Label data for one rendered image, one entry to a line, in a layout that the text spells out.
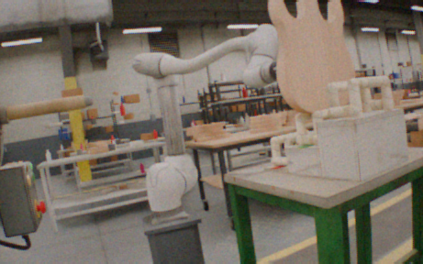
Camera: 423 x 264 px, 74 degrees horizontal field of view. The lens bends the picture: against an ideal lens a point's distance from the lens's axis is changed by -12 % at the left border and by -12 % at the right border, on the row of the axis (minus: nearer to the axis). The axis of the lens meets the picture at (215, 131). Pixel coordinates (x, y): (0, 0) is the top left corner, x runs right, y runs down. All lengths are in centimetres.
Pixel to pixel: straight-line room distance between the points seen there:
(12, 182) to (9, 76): 1128
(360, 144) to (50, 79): 1152
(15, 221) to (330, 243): 87
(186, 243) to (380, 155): 98
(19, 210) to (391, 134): 111
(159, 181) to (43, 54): 1093
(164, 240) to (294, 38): 105
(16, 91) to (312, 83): 1147
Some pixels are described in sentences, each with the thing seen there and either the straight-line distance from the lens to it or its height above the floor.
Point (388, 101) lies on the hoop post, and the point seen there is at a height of 113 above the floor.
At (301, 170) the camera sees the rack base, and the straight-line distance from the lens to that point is 106.
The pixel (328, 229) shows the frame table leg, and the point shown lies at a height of 84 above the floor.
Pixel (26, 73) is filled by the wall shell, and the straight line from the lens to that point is 1213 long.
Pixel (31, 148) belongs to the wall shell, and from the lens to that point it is 1188.
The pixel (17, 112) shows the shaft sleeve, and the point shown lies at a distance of 77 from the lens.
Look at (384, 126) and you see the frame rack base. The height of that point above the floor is 106.
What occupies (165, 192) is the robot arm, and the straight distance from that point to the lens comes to 152.
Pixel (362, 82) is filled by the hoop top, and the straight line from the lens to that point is 94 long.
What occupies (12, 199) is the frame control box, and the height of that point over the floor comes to 103.
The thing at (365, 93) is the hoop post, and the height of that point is 116.
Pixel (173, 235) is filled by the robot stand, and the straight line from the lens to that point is 153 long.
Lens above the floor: 117
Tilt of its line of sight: 3 degrees down
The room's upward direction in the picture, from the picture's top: 9 degrees counter-clockwise
